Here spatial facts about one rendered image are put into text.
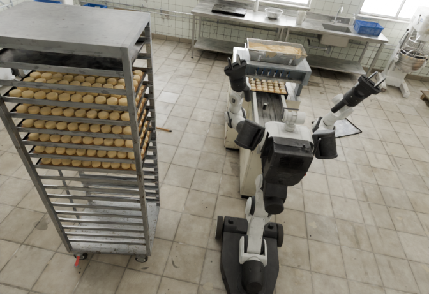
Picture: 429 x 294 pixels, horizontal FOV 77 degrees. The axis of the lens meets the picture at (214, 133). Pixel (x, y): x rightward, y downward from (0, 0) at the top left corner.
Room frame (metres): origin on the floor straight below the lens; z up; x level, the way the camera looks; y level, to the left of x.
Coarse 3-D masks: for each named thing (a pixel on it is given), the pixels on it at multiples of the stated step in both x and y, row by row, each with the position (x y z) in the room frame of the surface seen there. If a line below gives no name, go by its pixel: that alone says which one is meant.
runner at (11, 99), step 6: (6, 96) 1.00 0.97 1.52; (12, 102) 1.00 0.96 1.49; (18, 102) 1.00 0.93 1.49; (24, 102) 1.01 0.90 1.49; (30, 102) 1.01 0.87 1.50; (36, 102) 1.01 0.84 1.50; (42, 102) 1.01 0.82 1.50; (48, 102) 1.01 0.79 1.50; (54, 102) 1.02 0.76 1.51; (60, 102) 1.02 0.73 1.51; (66, 102) 1.02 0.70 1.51; (72, 102) 1.02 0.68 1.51; (78, 102) 1.03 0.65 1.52; (96, 108) 1.03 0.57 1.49; (102, 108) 1.03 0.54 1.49; (108, 108) 1.04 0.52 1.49; (114, 108) 1.04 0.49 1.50; (120, 108) 1.04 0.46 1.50; (126, 108) 1.04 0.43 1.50
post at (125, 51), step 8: (128, 48) 1.03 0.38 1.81; (128, 56) 1.02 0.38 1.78; (128, 64) 1.02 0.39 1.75; (128, 72) 1.01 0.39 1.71; (128, 80) 1.01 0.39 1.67; (128, 88) 1.01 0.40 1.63; (128, 96) 1.01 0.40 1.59; (128, 104) 1.01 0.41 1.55; (128, 112) 1.01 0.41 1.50; (136, 112) 1.04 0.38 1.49; (136, 120) 1.02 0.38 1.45; (136, 128) 1.02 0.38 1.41; (136, 136) 1.01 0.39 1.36; (136, 144) 1.01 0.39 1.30; (136, 152) 1.01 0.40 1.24; (136, 160) 1.01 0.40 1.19; (136, 168) 1.01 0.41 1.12; (144, 192) 1.03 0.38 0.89; (144, 200) 1.02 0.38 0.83; (144, 208) 1.01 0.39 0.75; (144, 216) 1.01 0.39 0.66; (144, 224) 1.01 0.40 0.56; (144, 232) 1.01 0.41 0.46
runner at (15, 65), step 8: (0, 64) 1.00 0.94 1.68; (8, 64) 1.01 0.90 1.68; (16, 64) 1.01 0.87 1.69; (24, 64) 1.01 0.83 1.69; (32, 64) 1.01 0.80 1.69; (40, 64) 1.02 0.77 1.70; (64, 72) 1.02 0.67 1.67; (72, 72) 1.03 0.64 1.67; (80, 72) 1.03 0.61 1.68; (88, 72) 1.03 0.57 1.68; (96, 72) 1.03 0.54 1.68; (104, 72) 1.04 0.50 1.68; (112, 72) 1.04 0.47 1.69; (120, 72) 1.04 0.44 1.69
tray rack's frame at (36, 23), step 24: (0, 24) 1.09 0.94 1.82; (24, 24) 1.12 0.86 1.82; (48, 24) 1.15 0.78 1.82; (72, 24) 1.19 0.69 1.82; (96, 24) 1.23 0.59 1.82; (120, 24) 1.26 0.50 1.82; (144, 24) 1.34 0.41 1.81; (72, 48) 1.00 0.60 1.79; (96, 48) 1.01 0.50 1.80; (120, 48) 1.01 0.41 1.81; (0, 96) 0.99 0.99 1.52; (96, 216) 1.28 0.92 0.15; (144, 240) 1.12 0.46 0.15
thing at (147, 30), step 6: (144, 12) 1.49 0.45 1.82; (150, 18) 1.49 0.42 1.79; (150, 24) 1.48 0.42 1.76; (150, 30) 1.47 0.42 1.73; (150, 36) 1.47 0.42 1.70; (150, 48) 1.46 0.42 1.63; (150, 60) 1.46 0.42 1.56; (150, 66) 1.46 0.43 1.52; (150, 78) 1.46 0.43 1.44; (150, 90) 1.46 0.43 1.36; (150, 102) 1.46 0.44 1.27; (150, 114) 1.46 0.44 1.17; (156, 138) 1.49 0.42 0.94; (156, 144) 1.48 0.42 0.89; (156, 150) 1.47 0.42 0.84; (156, 162) 1.46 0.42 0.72; (156, 168) 1.46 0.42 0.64; (156, 204) 1.46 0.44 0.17
